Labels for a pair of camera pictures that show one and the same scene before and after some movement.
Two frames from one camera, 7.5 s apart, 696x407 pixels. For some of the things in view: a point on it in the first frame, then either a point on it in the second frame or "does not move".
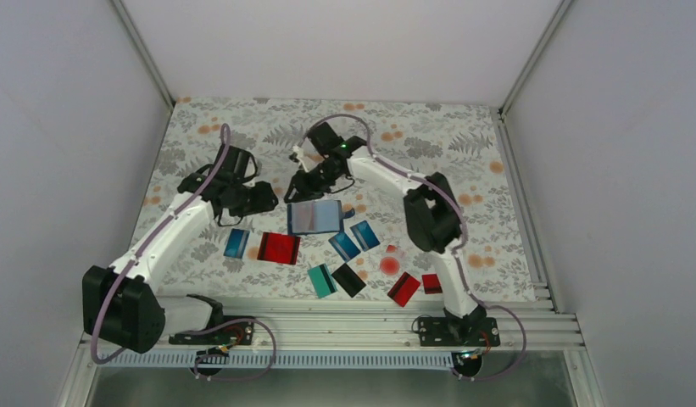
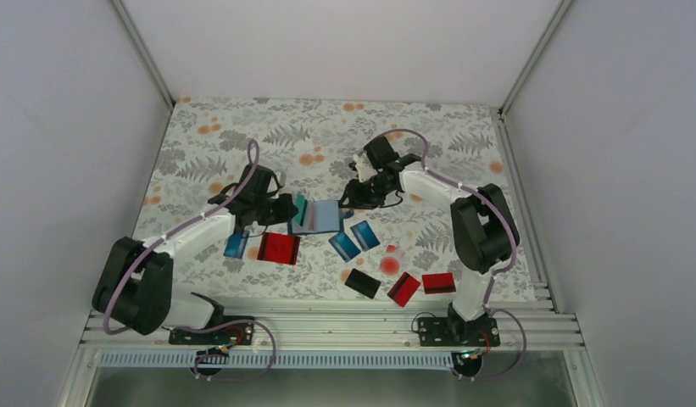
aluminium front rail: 374,330 does not move
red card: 431,283 does not move
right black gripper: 305,192 → 358,200
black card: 348,280 → 363,283
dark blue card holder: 316,217 does not move
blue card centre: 342,246 does not move
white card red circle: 391,264 does not move
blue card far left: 236,242 does not move
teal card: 322,281 → 301,203
